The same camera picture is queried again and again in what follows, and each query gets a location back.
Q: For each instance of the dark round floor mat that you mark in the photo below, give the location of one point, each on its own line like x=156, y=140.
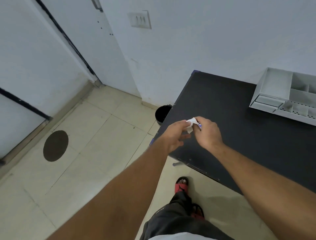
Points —
x=55, y=145

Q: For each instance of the person's left thumb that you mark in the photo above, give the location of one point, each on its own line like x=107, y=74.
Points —
x=184, y=123

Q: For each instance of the person's right forearm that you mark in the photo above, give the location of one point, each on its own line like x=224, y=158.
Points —
x=259, y=183

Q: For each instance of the person's left forearm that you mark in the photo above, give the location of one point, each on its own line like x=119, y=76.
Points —
x=123, y=192

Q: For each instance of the white desk organizer tray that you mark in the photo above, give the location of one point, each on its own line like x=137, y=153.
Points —
x=279, y=86

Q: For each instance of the red sandal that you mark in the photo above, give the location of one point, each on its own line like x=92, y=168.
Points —
x=181, y=186
x=198, y=212

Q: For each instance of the person's right fingers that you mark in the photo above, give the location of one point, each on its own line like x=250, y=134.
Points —
x=197, y=123

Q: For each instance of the white wall switch plate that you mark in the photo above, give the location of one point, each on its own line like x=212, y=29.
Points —
x=139, y=19

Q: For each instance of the black trousers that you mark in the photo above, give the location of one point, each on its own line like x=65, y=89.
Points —
x=177, y=220

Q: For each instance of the white shirt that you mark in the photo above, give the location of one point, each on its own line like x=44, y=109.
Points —
x=180, y=237

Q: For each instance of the white door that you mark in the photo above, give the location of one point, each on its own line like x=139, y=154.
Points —
x=103, y=49

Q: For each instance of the person's left hand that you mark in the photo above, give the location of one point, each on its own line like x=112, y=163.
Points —
x=172, y=134

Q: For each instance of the person's right hand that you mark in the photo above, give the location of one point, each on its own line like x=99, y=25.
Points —
x=208, y=133

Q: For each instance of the white panel with black trim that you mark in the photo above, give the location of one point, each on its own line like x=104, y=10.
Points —
x=29, y=61

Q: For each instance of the white paper wrapper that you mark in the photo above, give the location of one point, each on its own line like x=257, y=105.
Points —
x=190, y=124

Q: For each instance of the black waste bin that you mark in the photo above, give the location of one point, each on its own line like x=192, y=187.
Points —
x=162, y=113

